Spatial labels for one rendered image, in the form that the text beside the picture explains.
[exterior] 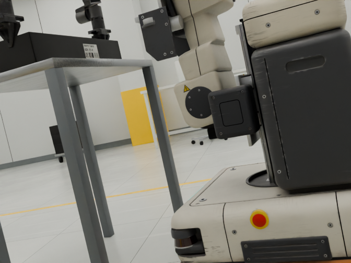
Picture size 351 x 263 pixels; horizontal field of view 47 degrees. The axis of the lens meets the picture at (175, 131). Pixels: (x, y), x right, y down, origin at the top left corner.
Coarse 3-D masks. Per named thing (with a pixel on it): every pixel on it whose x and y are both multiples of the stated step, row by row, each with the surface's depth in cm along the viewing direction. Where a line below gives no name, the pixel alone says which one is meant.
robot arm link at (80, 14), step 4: (84, 0) 178; (88, 0) 178; (100, 0) 185; (84, 4) 180; (88, 4) 179; (92, 4) 181; (80, 8) 184; (84, 8) 183; (76, 12) 186; (80, 12) 185; (84, 12) 183; (76, 16) 186; (80, 16) 184; (84, 16) 184; (80, 20) 186; (84, 20) 185; (88, 20) 185
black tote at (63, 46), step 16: (32, 32) 131; (0, 48) 135; (16, 48) 133; (32, 48) 130; (48, 48) 137; (64, 48) 145; (80, 48) 155; (96, 48) 165; (112, 48) 177; (0, 64) 136; (16, 64) 134
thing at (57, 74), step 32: (32, 64) 123; (64, 64) 125; (96, 64) 142; (128, 64) 163; (64, 96) 123; (64, 128) 123; (160, 128) 184; (96, 160) 203; (96, 192) 202; (0, 224) 143; (96, 224) 126; (0, 256) 141; (96, 256) 126
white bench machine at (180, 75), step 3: (174, 63) 550; (177, 63) 549; (177, 66) 550; (180, 66) 549; (177, 69) 550; (180, 69) 550; (177, 72) 551; (180, 72) 550; (177, 75) 552; (180, 75) 551; (183, 75) 550; (180, 78) 551; (183, 78) 551; (180, 81) 552
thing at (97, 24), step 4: (92, 20) 182; (96, 20) 181; (100, 20) 182; (92, 24) 182; (96, 24) 181; (100, 24) 182; (92, 28) 183; (96, 28) 182; (100, 28) 179; (104, 28) 183; (88, 32) 181; (92, 32) 182; (108, 32) 187
